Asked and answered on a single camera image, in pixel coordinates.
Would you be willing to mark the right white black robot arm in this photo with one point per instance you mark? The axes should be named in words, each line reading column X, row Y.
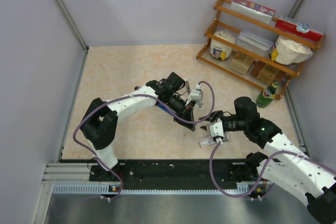
column 281, row 162

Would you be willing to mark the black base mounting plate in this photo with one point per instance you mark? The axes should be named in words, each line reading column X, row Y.
column 183, row 173

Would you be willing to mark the silver grey long box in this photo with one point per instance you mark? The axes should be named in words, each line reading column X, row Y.
column 254, row 43

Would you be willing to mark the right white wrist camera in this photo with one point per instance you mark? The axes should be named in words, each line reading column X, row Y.
column 215, row 129

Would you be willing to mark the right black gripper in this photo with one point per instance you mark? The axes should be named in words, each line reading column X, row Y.
column 213, row 116

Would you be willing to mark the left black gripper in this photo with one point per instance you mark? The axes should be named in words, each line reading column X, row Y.
column 188, row 113

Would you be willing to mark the dark brown cardboard box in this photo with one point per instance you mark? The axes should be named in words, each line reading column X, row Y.
column 266, row 73

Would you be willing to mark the light brown cardboard box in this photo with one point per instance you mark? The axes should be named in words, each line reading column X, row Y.
column 241, row 62

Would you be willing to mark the grey slotted cable duct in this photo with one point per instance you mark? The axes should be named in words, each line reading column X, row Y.
column 106, row 189

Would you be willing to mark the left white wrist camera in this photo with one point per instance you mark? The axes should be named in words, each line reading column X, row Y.
column 195, row 95

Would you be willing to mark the white jar with label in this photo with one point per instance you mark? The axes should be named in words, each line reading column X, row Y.
column 220, row 50

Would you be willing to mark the red foil roll box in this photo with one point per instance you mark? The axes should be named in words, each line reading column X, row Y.
column 253, row 10

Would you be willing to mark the white bag with yellow label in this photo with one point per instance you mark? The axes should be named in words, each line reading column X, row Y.
column 286, row 51

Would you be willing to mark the aluminium frame rail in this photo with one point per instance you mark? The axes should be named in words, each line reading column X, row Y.
column 67, row 173

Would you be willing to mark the wooden three-tier shelf rack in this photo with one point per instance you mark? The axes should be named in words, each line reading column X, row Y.
column 292, row 70

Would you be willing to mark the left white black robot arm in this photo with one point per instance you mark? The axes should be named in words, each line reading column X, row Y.
column 102, row 117

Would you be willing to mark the red white wrap box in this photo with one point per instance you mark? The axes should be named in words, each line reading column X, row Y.
column 298, row 28

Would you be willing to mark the small white stapler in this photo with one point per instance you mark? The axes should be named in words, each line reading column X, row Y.
column 198, row 104

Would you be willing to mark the red white staple box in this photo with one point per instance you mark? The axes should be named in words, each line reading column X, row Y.
column 208, row 141

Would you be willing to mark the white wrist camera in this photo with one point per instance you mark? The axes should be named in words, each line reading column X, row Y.
column 195, row 95
column 215, row 129

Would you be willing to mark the green glass bottle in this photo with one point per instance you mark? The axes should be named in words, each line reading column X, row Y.
column 267, row 95

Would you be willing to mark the blue metal stapler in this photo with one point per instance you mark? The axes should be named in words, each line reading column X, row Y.
column 158, row 104

